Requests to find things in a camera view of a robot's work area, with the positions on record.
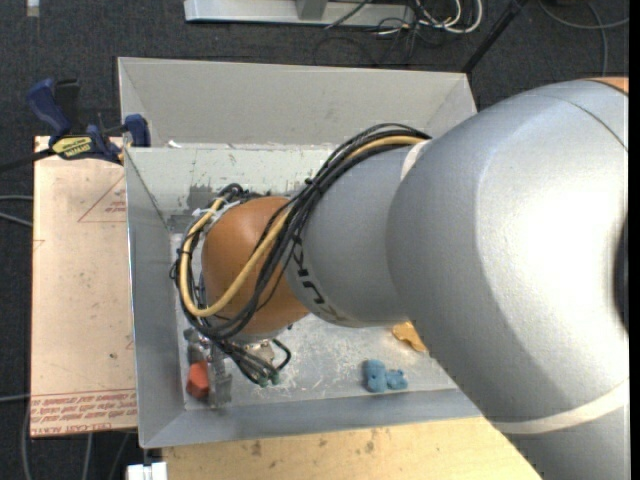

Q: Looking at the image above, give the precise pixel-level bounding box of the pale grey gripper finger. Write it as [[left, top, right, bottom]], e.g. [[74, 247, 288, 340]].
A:
[[207, 355, 234, 409], [183, 327, 202, 365]]

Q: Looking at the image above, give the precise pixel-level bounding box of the red-orange block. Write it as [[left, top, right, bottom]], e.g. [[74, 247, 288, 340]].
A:
[[185, 360, 211, 400]]

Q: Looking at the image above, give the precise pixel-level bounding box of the blue toy animal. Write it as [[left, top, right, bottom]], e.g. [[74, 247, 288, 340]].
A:
[[360, 358, 409, 394]]

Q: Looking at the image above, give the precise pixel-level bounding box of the brown cardboard board, red print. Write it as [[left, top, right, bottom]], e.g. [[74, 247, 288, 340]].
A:
[[29, 135, 139, 439]]

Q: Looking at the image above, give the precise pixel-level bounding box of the orange-yellow soft toy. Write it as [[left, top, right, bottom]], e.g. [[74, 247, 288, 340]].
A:
[[391, 320, 429, 353]]

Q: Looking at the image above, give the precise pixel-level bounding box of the grey metal bin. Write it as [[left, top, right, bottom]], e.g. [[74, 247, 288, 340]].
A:
[[117, 56, 482, 449]]

